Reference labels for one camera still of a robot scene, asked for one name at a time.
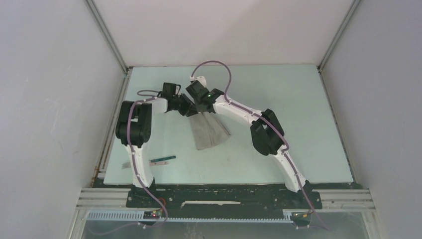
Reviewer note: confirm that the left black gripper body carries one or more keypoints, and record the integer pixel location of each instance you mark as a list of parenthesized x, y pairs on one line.
[(176, 103)]

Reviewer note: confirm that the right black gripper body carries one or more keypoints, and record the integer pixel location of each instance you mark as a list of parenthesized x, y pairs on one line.
[(199, 108)]

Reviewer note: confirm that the grey cloth napkin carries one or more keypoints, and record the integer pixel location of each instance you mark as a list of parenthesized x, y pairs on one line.
[(208, 131)]

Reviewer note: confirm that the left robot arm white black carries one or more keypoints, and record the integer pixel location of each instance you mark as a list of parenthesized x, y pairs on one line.
[(134, 125)]

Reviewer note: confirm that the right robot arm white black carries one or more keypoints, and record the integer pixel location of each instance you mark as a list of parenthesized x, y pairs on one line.
[(266, 132)]

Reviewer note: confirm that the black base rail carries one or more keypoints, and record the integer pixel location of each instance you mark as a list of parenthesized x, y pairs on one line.
[(224, 201)]

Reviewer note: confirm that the left aluminium frame post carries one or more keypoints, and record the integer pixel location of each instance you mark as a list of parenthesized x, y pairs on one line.
[(99, 20)]

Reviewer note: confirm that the aluminium frame post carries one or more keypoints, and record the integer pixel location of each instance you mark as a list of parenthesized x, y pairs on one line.
[(339, 33), (99, 20)]

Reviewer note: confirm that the white slotted cable duct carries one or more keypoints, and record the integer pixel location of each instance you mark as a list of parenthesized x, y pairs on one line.
[(154, 216)]

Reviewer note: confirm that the right aluminium frame post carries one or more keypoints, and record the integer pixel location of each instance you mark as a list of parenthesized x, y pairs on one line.
[(339, 33)]

